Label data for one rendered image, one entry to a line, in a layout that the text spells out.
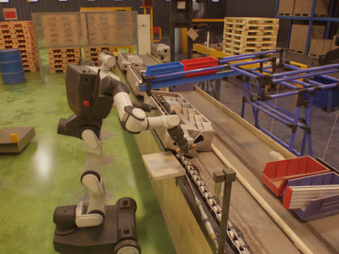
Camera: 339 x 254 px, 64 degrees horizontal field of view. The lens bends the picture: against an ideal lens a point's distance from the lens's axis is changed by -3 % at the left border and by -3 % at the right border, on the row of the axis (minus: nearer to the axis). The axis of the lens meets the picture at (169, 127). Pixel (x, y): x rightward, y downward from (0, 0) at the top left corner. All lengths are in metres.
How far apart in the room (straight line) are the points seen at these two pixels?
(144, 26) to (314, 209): 7.01
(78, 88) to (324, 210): 1.51
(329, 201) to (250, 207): 0.40
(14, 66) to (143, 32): 3.52
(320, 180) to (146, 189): 1.81
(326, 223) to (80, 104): 1.52
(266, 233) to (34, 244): 1.86
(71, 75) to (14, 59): 6.59
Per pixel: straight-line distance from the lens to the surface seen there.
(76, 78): 1.74
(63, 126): 1.95
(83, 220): 2.28
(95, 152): 1.97
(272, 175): 1.87
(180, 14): 8.80
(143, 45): 8.03
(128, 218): 2.40
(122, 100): 1.54
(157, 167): 1.84
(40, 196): 3.20
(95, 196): 2.17
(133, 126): 1.48
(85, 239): 2.32
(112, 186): 3.13
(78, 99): 1.74
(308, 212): 1.61
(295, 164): 1.94
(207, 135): 2.08
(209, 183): 1.81
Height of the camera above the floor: 1.74
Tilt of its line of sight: 23 degrees down
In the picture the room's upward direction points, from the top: straight up
